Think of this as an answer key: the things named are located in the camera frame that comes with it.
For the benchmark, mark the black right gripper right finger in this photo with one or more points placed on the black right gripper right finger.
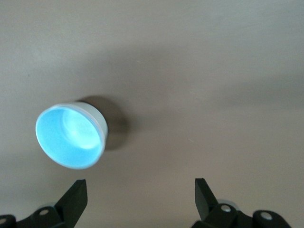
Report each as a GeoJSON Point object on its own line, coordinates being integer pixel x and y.
{"type": "Point", "coordinates": [206, 209]}

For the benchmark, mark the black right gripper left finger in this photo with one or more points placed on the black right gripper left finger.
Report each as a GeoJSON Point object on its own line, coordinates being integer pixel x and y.
{"type": "Point", "coordinates": [71, 206]}

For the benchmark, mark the blue plastic bowl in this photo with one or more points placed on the blue plastic bowl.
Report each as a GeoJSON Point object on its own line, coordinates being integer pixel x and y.
{"type": "Point", "coordinates": [64, 142]}

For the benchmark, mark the brown table cover sheet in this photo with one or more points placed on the brown table cover sheet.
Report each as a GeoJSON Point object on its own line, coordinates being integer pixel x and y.
{"type": "Point", "coordinates": [190, 71]}

